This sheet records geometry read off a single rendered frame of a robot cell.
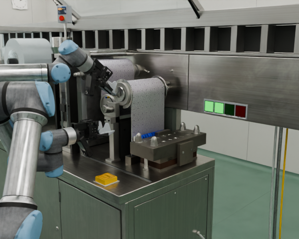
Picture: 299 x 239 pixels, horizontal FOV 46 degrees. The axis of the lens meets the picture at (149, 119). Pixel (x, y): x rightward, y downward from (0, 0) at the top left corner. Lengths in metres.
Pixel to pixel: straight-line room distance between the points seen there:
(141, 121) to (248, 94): 0.54
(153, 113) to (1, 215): 1.03
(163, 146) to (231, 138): 3.01
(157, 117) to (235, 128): 2.75
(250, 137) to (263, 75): 2.86
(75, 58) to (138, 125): 0.47
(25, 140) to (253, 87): 1.02
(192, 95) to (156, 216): 0.66
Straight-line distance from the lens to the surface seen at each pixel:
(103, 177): 1.59
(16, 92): 1.20
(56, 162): 1.51
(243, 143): 4.54
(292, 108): 1.61
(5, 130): 1.35
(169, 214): 1.73
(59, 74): 1.44
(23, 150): 1.13
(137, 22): 2.16
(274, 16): 1.64
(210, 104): 1.81
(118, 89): 1.76
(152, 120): 1.86
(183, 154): 1.75
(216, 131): 4.73
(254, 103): 1.69
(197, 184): 1.84
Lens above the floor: 1.51
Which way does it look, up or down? 13 degrees down
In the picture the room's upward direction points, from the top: straight up
